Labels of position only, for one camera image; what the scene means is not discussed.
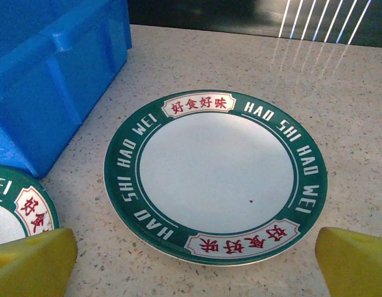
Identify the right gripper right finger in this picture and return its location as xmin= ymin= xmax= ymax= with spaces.
xmin=314 ymin=226 xmax=382 ymax=297

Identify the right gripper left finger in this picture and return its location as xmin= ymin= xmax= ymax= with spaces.
xmin=0 ymin=228 xmax=79 ymax=297

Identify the green-rimmed Hao Shi plate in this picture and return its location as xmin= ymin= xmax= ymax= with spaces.
xmin=0 ymin=165 xmax=61 ymax=248
xmin=103 ymin=89 xmax=329 ymax=266

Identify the blue plastic bin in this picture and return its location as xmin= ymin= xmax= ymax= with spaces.
xmin=0 ymin=0 xmax=133 ymax=179

